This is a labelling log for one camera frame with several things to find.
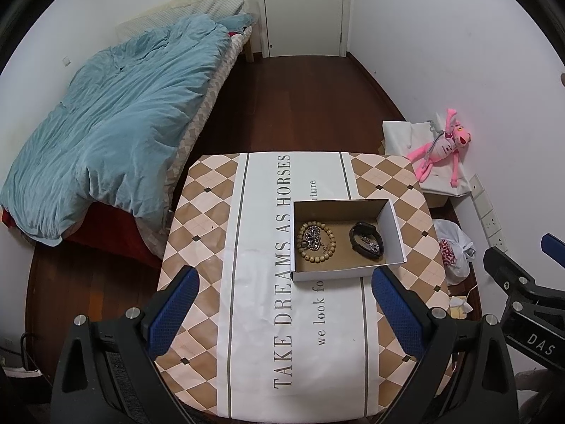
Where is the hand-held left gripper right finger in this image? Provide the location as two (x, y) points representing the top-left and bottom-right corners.
(372, 267), (518, 424)

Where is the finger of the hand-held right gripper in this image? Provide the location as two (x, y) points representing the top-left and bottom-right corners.
(541, 232), (565, 270)
(483, 246), (565, 319)

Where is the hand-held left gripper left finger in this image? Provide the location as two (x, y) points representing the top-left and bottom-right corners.
(50, 266), (201, 424)

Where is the cardboard box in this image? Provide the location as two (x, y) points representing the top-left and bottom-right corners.
(291, 197), (408, 283)

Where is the black smart band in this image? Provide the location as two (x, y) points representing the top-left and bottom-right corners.
(348, 222), (385, 258)

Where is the wooden bead bracelet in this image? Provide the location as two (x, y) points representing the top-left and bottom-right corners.
(296, 222), (337, 263)

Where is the silver chain bracelet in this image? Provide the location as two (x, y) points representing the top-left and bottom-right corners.
(302, 225), (330, 253)

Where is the person's right forearm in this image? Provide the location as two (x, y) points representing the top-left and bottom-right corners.
(514, 366), (565, 412)

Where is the pale yellow packet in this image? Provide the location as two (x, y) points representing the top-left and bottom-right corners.
(447, 293), (472, 319)

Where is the white plastic bag red print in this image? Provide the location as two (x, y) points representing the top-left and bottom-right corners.
(432, 218), (477, 287)

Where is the checkered printed tablecloth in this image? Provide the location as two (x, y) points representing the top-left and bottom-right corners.
(152, 152), (456, 421)

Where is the pink plush toy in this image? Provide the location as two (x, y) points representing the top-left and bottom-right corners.
(405, 108), (473, 189)

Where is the white tote bag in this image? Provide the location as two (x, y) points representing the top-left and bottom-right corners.
(381, 114), (472, 198)

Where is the bed with checked mattress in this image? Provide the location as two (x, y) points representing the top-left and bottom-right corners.
(0, 0), (257, 271)

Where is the blue duvet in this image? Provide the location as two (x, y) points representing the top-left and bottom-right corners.
(0, 13), (255, 248)

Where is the grey checked pillow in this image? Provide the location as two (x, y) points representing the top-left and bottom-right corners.
(207, 0), (246, 19)

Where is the white door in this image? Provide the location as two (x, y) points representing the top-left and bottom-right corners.
(260, 0), (348, 58)

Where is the black cable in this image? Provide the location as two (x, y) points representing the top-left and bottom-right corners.
(18, 333), (45, 374)

